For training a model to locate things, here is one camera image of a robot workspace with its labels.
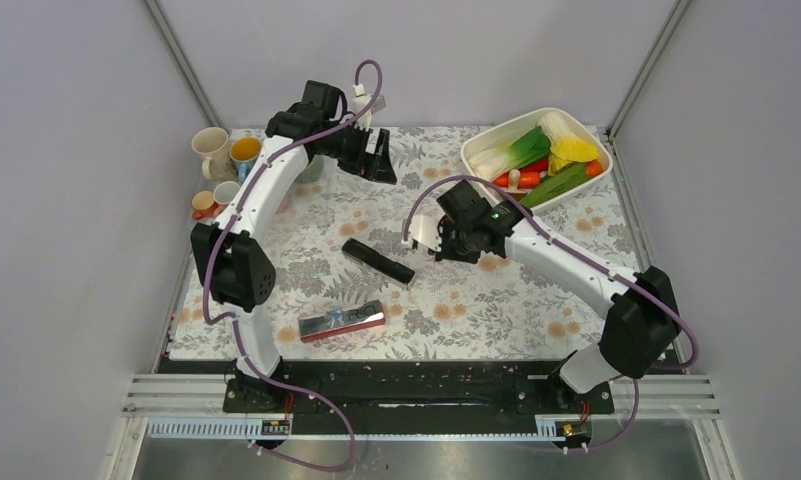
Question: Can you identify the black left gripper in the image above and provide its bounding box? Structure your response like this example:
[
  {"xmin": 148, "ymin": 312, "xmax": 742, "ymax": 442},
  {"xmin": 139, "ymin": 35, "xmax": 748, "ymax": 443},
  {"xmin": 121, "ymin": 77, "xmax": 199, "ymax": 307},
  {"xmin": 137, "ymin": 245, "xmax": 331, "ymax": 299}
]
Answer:
[{"xmin": 316, "ymin": 119, "xmax": 396, "ymax": 183}]

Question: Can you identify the green ceramic mug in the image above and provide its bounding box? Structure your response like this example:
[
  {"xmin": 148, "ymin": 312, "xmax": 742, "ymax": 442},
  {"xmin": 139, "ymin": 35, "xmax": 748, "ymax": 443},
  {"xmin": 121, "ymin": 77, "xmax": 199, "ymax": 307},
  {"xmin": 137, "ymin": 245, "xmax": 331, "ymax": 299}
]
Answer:
[{"xmin": 295, "ymin": 155, "xmax": 324, "ymax": 184}]

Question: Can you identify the salmon pink printed mug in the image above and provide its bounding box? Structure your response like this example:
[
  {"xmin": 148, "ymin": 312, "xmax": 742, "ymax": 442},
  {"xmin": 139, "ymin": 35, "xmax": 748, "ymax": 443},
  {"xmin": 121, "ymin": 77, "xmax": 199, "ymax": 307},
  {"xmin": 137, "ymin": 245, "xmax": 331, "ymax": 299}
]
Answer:
[{"xmin": 213, "ymin": 181, "xmax": 241, "ymax": 218}]

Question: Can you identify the cream ceramic mug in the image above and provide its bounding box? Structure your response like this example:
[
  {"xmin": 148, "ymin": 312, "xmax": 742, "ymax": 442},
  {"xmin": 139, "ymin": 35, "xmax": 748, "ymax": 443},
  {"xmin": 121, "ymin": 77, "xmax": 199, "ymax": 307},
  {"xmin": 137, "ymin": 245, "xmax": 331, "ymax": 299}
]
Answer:
[{"xmin": 191, "ymin": 127, "xmax": 236, "ymax": 182}]

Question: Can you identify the small orange cup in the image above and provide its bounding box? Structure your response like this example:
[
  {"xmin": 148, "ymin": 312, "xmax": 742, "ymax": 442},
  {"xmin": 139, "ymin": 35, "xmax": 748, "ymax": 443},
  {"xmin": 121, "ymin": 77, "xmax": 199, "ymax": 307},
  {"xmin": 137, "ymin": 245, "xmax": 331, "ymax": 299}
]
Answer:
[{"xmin": 191, "ymin": 190, "xmax": 219, "ymax": 221}]

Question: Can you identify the light pink mug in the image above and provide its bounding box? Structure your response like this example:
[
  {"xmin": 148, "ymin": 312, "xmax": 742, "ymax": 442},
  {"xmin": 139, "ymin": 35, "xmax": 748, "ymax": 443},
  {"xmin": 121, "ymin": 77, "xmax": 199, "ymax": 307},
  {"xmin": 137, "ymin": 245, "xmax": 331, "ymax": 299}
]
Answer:
[{"xmin": 276, "ymin": 195, "xmax": 291, "ymax": 214}]

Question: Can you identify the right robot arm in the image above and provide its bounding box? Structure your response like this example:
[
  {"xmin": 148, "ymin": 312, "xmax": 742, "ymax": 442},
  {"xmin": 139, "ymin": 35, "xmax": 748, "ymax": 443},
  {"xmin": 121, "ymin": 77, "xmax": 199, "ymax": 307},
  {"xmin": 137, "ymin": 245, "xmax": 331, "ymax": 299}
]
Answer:
[{"xmin": 437, "ymin": 175, "xmax": 681, "ymax": 412}]

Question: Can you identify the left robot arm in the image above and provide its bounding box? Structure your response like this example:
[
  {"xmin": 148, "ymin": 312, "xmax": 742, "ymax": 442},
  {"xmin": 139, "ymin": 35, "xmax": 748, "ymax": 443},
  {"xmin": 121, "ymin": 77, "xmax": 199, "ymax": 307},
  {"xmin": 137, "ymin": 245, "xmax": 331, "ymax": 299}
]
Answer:
[{"xmin": 190, "ymin": 81, "xmax": 397, "ymax": 411}]

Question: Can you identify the wooden toy mushroom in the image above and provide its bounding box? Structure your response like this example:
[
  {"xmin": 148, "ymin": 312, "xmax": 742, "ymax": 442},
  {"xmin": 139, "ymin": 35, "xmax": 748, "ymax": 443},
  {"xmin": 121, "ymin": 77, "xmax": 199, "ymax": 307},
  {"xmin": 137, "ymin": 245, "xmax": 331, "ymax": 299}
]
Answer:
[{"xmin": 493, "ymin": 169, "xmax": 528, "ymax": 198}]

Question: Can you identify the orange toy carrot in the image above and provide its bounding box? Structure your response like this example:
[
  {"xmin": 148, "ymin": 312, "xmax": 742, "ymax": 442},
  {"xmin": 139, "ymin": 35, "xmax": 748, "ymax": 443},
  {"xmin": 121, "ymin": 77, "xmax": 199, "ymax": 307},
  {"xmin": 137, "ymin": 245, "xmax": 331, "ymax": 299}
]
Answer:
[{"xmin": 489, "ymin": 158, "xmax": 605, "ymax": 189}]

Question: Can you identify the white plastic basin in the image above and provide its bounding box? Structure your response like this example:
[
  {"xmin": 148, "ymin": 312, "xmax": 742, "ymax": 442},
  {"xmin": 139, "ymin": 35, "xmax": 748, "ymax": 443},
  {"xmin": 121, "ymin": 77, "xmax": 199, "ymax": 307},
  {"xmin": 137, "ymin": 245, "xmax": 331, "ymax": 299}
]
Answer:
[{"xmin": 460, "ymin": 107, "xmax": 614, "ymax": 213}]

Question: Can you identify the black rectangular box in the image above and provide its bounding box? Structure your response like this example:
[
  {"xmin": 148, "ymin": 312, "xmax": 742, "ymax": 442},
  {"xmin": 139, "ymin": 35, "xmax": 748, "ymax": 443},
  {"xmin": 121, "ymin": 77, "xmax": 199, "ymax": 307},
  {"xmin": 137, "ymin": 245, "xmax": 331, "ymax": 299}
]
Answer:
[{"xmin": 341, "ymin": 238, "xmax": 415, "ymax": 288}]

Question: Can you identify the yellow toy cabbage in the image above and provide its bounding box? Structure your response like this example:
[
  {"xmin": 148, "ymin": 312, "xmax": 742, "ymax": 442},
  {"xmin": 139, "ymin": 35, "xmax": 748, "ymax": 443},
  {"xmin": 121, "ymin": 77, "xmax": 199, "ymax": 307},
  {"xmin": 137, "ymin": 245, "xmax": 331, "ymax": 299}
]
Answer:
[{"xmin": 537, "ymin": 112, "xmax": 599, "ymax": 175}]

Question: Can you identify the floral tablecloth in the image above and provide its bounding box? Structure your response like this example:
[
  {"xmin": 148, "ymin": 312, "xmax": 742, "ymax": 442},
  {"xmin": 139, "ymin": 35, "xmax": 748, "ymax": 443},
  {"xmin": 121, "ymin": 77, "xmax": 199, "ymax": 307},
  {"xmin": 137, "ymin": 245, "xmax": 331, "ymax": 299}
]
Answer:
[{"xmin": 169, "ymin": 125, "xmax": 666, "ymax": 362}]

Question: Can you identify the silver red stapler box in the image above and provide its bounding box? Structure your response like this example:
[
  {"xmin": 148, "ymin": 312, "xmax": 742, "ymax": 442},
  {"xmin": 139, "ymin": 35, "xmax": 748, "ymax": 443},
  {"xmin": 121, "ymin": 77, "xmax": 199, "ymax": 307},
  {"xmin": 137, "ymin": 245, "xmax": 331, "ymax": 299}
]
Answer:
[{"xmin": 298, "ymin": 300, "xmax": 386, "ymax": 343}]

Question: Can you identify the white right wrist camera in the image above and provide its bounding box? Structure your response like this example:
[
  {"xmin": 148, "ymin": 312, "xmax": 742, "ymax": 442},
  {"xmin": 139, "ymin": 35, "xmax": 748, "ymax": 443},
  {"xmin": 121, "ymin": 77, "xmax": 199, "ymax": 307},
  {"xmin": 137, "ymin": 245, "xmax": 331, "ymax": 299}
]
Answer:
[{"xmin": 403, "ymin": 215, "xmax": 442, "ymax": 254}]

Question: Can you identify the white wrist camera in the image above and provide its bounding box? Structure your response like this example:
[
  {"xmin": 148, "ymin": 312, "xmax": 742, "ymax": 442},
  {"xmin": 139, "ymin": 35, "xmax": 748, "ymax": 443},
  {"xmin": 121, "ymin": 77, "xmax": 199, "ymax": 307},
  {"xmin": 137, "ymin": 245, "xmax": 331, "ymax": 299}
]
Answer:
[
  {"xmin": 403, "ymin": 215, "xmax": 442, "ymax": 254},
  {"xmin": 349, "ymin": 83, "xmax": 386, "ymax": 130}
]

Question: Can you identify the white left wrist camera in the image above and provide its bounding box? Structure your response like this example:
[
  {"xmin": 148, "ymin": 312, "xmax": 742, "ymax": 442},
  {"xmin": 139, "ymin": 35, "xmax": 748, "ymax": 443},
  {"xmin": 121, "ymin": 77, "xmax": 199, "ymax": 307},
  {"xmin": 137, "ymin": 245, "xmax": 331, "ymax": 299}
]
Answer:
[{"xmin": 349, "ymin": 83, "xmax": 386, "ymax": 130}]

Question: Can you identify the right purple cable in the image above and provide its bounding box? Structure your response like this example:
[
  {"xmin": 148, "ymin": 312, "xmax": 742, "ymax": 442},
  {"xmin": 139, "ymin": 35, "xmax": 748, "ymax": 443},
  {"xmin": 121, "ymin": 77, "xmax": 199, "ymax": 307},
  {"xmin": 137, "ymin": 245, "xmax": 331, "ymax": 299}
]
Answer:
[{"xmin": 401, "ymin": 174, "xmax": 701, "ymax": 455}]

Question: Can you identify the purple cable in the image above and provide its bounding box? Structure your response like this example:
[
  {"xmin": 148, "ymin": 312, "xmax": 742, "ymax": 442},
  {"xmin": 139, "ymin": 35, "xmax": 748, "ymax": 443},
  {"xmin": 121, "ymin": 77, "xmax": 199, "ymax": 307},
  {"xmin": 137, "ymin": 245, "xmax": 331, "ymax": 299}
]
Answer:
[
  {"xmin": 401, "ymin": 174, "xmax": 701, "ymax": 455},
  {"xmin": 202, "ymin": 59, "xmax": 384, "ymax": 474}
]

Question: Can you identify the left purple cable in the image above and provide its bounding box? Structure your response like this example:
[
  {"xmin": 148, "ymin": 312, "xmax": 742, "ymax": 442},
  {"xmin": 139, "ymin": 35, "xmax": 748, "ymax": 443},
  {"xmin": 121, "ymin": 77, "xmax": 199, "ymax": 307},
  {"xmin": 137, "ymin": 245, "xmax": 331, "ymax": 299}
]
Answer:
[{"xmin": 202, "ymin": 59, "xmax": 384, "ymax": 474}]

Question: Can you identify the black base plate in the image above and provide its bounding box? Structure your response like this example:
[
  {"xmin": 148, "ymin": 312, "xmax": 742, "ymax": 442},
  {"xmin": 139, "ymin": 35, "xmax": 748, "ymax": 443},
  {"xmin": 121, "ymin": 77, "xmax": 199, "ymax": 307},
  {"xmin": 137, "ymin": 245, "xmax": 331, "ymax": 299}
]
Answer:
[{"xmin": 223, "ymin": 360, "xmax": 615, "ymax": 436}]

